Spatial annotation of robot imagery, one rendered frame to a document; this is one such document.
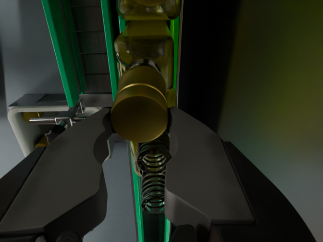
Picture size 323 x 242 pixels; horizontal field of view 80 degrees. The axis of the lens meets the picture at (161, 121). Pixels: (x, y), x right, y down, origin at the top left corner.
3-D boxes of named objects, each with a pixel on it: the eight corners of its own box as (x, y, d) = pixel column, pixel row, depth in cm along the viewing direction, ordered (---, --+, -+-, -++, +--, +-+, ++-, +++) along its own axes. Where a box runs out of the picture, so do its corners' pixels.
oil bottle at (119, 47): (165, 49, 36) (175, 102, 19) (135, 50, 36) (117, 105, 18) (164, 15, 33) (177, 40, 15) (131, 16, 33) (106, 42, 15)
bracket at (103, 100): (125, 96, 48) (122, 109, 42) (86, 97, 47) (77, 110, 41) (124, 82, 46) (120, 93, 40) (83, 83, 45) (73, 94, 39)
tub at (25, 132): (115, 143, 62) (111, 162, 54) (43, 146, 61) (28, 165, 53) (108, 92, 53) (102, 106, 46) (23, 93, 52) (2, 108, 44)
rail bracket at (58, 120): (131, 108, 42) (126, 143, 31) (50, 110, 41) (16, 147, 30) (130, 95, 40) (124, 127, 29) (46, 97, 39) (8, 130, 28)
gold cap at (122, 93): (165, 107, 16) (169, 144, 12) (121, 108, 16) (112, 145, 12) (166, 65, 14) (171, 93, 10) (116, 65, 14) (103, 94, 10)
